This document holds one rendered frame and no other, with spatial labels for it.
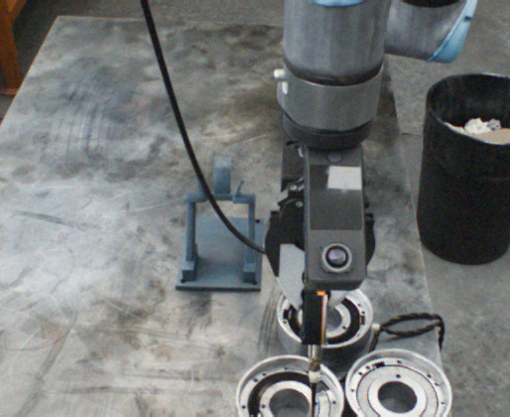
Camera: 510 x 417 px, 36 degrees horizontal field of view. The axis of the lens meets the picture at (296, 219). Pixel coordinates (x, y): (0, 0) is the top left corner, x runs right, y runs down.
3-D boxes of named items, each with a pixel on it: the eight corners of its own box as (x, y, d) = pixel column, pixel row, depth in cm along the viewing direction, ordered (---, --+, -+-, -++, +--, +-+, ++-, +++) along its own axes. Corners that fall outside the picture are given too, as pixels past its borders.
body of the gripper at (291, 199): (358, 191, 73) (371, 78, 65) (364, 253, 67) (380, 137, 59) (276, 189, 73) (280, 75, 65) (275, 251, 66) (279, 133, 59)
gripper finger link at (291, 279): (301, 273, 78) (315, 202, 72) (302, 318, 73) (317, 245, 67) (270, 270, 77) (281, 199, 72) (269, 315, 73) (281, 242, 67)
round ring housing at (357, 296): (272, 368, 83) (272, 343, 81) (279, 298, 91) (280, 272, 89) (370, 375, 83) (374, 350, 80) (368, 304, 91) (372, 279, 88)
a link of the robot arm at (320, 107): (387, 88, 56) (273, 84, 56) (380, 141, 59) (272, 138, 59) (378, 39, 62) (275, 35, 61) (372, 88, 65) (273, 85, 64)
